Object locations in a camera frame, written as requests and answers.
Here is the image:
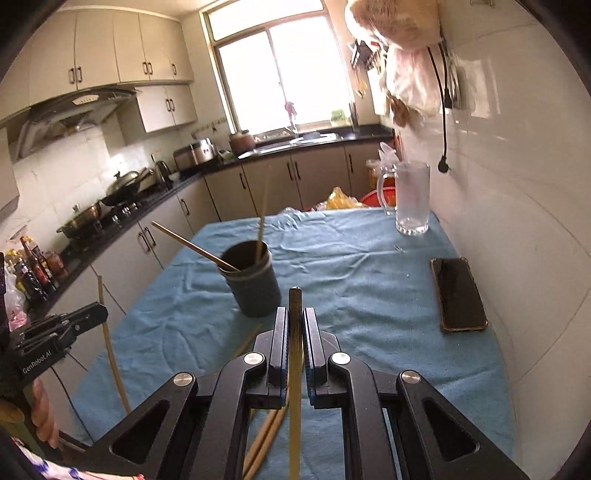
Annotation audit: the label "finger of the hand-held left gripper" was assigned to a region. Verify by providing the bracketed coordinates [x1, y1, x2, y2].
[58, 301, 110, 343]

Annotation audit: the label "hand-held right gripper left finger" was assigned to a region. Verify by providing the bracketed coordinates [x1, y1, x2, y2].
[53, 307, 290, 480]

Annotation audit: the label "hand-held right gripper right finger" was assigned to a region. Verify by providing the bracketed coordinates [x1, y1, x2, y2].
[303, 307, 532, 480]

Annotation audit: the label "wooden chopstick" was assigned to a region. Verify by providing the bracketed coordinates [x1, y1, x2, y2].
[256, 164, 272, 269]
[288, 286, 304, 480]
[151, 221, 242, 273]
[247, 410, 286, 480]
[232, 323, 264, 360]
[241, 408, 280, 480]
[96, 275, 132, 415]

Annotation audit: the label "dark grey cup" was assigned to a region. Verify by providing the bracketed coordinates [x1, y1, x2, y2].
[219, 240, 280, 318]

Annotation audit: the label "person's left forearm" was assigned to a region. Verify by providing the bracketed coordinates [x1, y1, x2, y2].
[14, 438, 145, 480]

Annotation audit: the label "person's left hand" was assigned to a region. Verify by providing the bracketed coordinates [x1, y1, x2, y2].
[0, 377, 59, 449]

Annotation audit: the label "pink plastic bag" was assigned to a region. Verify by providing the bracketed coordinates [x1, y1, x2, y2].
[0, 276, 29, 326]

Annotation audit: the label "group of sauce bottles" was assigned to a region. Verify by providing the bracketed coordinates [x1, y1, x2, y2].
[2, 235, 70, 304]

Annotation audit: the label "blue tablecloth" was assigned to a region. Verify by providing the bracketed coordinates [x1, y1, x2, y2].
[71, 208, 515, 480]

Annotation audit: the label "steel cooking pot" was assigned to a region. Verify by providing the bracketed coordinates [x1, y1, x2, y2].
[56, 202, 103, 240]

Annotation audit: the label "gas stove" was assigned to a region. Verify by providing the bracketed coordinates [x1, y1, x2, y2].
[58, 198, 154, 251]

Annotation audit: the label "black wok with lid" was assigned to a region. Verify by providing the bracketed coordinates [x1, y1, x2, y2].
[100, 169, 156, 208]

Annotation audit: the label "black kitchen countertop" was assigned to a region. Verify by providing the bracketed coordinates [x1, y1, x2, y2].
[28, 124, 393, 319]

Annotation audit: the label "yellow plastic bag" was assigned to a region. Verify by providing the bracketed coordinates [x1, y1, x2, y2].
[325, 186, 362, 211]

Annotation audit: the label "black smartphone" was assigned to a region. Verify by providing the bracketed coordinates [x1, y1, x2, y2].
[429, 257, 489, 334]

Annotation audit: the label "red plastic basin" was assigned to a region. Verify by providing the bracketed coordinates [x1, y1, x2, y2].
[358, 186, 398, 213]

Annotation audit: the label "cream base cabinets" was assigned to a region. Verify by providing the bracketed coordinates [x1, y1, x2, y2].
[32, 138, 399, 444]

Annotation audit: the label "clear glass pitcher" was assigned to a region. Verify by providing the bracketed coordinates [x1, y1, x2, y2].
[376, 160, 431, 236]

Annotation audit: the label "silver rice cooker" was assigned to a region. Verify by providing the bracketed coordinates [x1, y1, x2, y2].
[173, 137, 218, 172]

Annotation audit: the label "steel range hood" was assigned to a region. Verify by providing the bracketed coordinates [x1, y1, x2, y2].
[0, 85, 141, 163]

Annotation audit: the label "steel sink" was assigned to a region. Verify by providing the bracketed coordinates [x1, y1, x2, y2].
[252, 131, 341, 151]

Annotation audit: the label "brown clay pot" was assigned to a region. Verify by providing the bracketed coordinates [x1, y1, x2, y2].
[229, 130, 256, 157]

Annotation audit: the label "kitchen window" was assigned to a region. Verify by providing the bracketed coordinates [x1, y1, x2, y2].
[201, 0, 357, 136]

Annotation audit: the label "hanging pink plastic bags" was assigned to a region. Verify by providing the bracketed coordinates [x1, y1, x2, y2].
[382, 45, 445, 129]

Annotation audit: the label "clear bag of flatbreads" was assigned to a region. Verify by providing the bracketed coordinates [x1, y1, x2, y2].
[345, 0, 442, 52]

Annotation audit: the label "thin black cable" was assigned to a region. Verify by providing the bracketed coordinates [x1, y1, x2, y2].
[48, 355, 93, 444]

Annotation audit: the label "small cream wall cabinet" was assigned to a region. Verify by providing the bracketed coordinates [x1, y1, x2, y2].
[117, 83, 198, 134]

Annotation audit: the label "black cable with plug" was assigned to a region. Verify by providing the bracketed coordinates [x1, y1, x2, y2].
[427, 44, 456, 175]

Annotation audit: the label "cream upper wall cabinets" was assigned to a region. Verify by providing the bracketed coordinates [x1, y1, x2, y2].
[28, 8, 195, 92]

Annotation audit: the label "black wall shelf rack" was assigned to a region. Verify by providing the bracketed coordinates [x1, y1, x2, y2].
[348, 39, 385, 71]

